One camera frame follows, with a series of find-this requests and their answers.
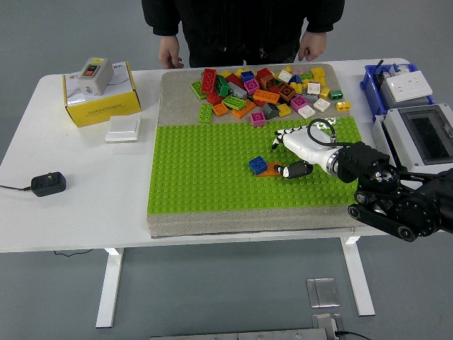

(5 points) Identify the red long toy brick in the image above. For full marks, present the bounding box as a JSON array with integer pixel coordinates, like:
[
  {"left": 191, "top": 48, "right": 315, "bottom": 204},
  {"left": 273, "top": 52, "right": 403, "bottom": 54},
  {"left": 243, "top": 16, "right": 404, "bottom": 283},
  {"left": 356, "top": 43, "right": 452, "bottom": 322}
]
[{"left": 200, "top": 68, "right": 218, "bottom": 95}]

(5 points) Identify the white wall switch plate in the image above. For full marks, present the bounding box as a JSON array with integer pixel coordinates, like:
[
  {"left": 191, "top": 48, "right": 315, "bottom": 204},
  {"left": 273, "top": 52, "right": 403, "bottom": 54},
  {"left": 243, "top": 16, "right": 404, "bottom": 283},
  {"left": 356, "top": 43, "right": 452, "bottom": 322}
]
[{"left": 104, "top": 115, "right": 142, "bottom": 143}]

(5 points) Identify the magenta toy brick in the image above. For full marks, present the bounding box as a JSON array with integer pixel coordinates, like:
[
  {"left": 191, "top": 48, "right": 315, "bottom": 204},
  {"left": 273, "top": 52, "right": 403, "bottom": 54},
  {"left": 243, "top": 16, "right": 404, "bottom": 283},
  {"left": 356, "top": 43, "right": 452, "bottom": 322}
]
[
  {"left": 249, "top": 110, "right": 267, "bottom": 128},
  {"left": 243, "top": 78, "right": 261, "bottom": 96},
  {"left": 290, "top": 95, "right": 309, "bottom": 112}
]

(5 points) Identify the lime eight-stud toy brick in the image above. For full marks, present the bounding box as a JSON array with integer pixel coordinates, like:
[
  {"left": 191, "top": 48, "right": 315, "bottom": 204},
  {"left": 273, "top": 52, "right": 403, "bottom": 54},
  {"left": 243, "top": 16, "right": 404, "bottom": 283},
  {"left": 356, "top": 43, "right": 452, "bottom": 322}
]
[{"left": 197, "top": 103, "right": 214, "bottom": 125}]

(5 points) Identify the dark green toy brick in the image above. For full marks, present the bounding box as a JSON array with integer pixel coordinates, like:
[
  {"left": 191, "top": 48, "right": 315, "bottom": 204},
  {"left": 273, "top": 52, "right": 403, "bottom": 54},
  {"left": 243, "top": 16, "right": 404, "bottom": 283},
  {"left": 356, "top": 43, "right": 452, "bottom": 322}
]
[{"left": 214, "top": 74, "right": 231, "bottom": 98}]

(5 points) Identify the grey-brown mat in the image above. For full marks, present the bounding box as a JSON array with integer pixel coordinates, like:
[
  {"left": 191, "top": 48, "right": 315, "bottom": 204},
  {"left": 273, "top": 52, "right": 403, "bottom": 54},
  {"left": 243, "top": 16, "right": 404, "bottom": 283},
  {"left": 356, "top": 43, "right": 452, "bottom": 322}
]
[{"left": 146, "top": 63, "right": 365, "bottom": 239}]

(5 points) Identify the green studded baseplate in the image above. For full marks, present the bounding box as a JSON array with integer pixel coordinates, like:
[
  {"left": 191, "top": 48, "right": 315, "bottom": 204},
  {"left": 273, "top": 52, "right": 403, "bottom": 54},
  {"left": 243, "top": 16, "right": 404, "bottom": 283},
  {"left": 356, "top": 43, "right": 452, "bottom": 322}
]
[{"left": 147, "top": 115, "right": 365, "bottom": 215}]

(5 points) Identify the black power adapter plug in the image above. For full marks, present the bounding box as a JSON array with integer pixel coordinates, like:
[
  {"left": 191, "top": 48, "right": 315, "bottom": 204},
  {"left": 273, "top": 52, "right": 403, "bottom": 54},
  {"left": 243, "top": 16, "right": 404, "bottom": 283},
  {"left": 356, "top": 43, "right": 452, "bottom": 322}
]
[{"left": 30, "top": 171, "right": 67, "bottom": 198}]

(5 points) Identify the brown toy brick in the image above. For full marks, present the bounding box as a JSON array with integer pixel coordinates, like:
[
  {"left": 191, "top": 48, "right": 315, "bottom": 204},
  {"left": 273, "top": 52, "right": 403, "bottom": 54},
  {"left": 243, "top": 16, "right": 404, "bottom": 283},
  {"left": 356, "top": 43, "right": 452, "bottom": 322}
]
[{"left": 277, "top": 83, "right": 297, "bottom": 103}]

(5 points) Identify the person's left hand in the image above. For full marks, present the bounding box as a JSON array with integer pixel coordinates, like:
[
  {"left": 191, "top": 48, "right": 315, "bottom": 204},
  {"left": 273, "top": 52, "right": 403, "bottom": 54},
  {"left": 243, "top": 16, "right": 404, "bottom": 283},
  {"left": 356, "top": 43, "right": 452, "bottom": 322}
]
[{"left": 298, "top": 30, "right": 327, "bottom": 63}]

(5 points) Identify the lime six-stud toy brick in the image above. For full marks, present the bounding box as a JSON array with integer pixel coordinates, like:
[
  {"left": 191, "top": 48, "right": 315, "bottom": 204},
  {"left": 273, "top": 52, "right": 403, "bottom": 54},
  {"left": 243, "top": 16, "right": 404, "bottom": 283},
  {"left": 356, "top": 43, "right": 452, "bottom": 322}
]
[{"left": 222, "top": 95, "right": 247, "bottom": 111}]

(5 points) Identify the grey metal bracket plate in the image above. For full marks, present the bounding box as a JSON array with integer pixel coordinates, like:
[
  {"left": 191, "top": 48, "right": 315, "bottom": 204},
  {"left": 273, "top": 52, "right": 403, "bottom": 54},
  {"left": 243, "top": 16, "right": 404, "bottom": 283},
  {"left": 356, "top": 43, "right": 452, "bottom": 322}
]
[{"left": 311, "top": 313, "right": 343, "bottom": 336}]

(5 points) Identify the orange eight-stud toy brick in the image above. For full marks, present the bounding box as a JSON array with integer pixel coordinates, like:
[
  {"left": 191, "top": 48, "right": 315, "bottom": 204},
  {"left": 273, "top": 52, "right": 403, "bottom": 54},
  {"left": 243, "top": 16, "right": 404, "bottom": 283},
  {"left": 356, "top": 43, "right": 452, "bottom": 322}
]
[
  {"left": 255, "top": 161, "right": 284, "bottom": 179},
  {"left": 252, "top": 89, "right": 281, "bottom": 106}
]

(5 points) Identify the grey push-button switch box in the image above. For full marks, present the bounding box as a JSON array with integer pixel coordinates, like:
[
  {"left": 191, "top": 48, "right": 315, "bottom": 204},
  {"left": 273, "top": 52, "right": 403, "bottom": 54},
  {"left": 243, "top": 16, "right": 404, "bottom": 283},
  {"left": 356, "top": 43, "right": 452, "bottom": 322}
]
[{"left": 76, "top": 57, "right": 115, "bottom": 96}]

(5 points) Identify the person's right hand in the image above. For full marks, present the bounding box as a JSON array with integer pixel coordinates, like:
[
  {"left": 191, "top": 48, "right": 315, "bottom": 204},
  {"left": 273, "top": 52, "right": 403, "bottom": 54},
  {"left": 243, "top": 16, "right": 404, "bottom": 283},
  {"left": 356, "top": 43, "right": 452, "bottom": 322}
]
[{"left": 158, "top": 35, "right": 185, "bottom": 70}]

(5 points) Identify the black floor cable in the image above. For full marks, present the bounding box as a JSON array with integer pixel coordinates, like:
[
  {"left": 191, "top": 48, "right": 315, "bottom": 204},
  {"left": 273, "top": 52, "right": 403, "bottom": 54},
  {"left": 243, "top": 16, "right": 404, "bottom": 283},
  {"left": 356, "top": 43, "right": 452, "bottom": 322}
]
[{"left": 334, "top": 330, "right": 372, "bottom": 340}]

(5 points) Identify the dark grey toy brick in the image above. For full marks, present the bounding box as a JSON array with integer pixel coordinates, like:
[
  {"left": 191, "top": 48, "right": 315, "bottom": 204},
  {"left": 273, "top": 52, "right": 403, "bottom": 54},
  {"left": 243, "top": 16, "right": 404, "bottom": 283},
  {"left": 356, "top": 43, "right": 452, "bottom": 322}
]
[{"left": 263, "top": 102, "right": 281, "bottom": 120}]

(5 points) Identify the grey enclosure with window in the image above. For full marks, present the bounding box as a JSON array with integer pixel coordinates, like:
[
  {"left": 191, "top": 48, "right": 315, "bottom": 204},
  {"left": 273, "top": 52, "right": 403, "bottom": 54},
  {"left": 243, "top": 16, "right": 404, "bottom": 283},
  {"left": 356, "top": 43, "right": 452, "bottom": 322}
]
[{"left": 370, "top": 103, "right": 453, "bottom": 174}]

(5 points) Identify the white table leg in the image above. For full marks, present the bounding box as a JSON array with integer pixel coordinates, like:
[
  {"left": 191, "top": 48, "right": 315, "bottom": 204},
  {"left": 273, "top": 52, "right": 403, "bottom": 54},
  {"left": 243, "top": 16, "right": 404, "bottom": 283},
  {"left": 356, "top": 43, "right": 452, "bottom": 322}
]
[
  {"left": 95, "top": 247, "right": 125, "bottom": 329},
  {"left": 340, "top": 236, "right": 376, "bottom": 317}
]

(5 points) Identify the black looped wrist cable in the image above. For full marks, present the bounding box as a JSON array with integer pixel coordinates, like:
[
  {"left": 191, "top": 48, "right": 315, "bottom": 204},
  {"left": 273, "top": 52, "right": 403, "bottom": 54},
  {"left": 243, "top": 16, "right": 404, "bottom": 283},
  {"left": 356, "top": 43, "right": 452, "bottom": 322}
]
[{"left": 306, "top": 118, "right": 355, "bottom": 147}]

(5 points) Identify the person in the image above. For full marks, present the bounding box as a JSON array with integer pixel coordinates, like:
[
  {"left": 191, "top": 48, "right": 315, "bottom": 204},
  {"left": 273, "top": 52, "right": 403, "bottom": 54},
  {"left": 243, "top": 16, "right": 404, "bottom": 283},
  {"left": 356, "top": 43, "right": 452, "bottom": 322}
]
[{"left": 141, "top": 0, "right": 346, "bottom": 68}]

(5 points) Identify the blue plastic bin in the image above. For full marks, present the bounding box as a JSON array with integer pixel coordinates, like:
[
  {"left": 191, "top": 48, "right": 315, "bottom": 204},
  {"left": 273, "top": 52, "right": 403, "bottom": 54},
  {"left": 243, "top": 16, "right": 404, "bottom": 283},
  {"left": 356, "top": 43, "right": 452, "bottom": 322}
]
[{"left": 360, "top": 62, "right": 435, "bottom": 123}]

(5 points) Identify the long grey metal bar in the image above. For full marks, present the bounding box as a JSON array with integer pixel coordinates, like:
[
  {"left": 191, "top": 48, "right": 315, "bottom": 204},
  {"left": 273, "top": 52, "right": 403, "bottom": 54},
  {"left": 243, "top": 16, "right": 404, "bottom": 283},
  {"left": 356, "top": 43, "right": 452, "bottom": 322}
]
[{"left": 150, "top": 327, "right": 330, "bottom": 340}]

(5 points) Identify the grey long toy brick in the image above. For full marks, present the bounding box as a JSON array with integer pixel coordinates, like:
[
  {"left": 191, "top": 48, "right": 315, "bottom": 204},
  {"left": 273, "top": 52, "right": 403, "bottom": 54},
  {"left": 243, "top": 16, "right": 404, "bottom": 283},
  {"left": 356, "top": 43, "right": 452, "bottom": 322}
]
[{"left": 228, "top": 81, "right": 248, "bottom": 101}]

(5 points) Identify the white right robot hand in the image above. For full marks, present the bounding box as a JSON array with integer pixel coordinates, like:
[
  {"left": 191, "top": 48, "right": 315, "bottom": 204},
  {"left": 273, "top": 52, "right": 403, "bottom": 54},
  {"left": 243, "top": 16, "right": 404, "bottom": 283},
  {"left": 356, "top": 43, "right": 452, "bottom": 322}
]
[{"left": 270, "top": 122, "right": 340, "bottom": 180}]

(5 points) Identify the large metal floor plate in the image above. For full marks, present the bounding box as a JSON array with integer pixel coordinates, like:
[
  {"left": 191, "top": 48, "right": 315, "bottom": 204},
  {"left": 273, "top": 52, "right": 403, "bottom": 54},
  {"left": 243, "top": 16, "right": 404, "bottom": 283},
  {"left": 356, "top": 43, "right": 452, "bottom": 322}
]
[{"left": 306, "top": 278, "right": 340, "bottom": 308}]

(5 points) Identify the white wall socket panel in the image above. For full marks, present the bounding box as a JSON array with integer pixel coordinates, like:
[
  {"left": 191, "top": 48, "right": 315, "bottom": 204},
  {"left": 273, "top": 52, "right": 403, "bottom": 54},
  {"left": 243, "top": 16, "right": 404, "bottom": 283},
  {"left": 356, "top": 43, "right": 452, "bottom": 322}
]
[{"left": 385, "top": 69, "right": 434, "bottom": 103}]

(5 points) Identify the black cable under table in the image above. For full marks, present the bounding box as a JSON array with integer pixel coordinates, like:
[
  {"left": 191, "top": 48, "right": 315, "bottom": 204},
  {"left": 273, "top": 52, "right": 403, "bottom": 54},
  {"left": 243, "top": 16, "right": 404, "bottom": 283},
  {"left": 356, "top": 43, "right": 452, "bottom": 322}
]
[{"left": 52, "top": 249, "right": 95, "bottom": 258}]

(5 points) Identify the yellow cardboard box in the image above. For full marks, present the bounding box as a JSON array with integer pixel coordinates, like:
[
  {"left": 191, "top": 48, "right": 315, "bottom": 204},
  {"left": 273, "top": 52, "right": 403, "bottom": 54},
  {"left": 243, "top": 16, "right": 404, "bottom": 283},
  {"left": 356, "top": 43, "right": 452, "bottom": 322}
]
[{"left": 62, "top": 60, "right": 142, "bottom": 128}]

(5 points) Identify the grey box under socket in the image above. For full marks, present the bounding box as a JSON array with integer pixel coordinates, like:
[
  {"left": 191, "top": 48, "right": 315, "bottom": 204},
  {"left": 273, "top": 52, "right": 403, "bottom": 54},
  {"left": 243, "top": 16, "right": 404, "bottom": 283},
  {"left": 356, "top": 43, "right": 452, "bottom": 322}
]
[{"left": 379, "top": 83, "right": 435, "bottom": 111}]

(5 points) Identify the lime flat toy brick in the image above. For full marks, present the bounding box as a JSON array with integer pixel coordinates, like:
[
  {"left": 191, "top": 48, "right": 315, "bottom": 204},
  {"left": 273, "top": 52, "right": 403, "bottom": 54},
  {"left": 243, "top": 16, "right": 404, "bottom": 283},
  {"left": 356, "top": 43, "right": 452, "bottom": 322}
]
[{"left": 190, "top": 80, "right": 208, "bottom": 101}]

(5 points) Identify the orange long toy brick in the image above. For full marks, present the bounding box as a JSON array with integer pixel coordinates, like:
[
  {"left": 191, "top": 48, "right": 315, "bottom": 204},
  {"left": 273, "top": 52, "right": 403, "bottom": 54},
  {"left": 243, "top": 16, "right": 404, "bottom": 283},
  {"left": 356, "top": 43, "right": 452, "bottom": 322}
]
[{"left": 231, "top": 99, "right": 257, "bottom": 120}]

